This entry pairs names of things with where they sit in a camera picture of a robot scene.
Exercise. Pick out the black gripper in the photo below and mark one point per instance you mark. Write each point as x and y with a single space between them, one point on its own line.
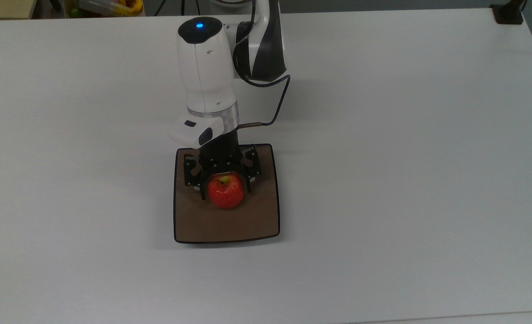
221 150

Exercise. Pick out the red apple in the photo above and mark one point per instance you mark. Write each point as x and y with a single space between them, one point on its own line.
226 192

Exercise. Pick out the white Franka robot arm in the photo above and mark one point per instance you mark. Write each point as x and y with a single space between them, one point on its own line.
205 67

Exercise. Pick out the square brown ceramic plate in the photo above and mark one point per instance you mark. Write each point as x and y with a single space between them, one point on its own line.
230 222

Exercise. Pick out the yellow plastic bag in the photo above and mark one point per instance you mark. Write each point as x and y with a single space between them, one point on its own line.
108 7

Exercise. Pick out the beige box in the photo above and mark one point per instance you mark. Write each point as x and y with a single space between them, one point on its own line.
5 8

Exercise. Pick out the black table clamp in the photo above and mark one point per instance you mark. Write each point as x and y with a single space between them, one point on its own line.
508 13

